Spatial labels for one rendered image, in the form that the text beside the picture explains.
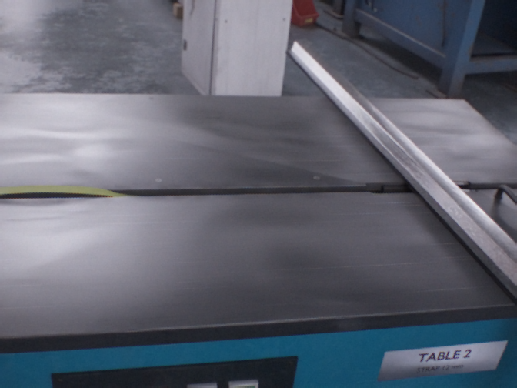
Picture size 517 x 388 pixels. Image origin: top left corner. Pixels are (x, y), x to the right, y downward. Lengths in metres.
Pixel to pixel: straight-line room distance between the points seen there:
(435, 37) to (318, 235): 2.81
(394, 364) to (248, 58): 2.21
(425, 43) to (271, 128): 2.62
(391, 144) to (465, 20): 2.35
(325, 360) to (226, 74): 2.21
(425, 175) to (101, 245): 0.45
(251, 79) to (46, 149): 2.02
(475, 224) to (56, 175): 0.54
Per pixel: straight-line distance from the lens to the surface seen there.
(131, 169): 0.85
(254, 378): 0.67
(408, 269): 0.72
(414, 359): 0.73
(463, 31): 3.28
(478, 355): 0.77
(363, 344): 0.68
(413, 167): 0.90
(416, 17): 3.61
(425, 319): 0.68
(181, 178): 0.83
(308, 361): 0.68
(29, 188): 0.80
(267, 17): 2.78
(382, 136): 0.98
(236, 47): 2.76
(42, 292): 0.65
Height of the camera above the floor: 1.16
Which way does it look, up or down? 31 degrees down
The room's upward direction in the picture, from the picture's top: 7 degrees clockwise
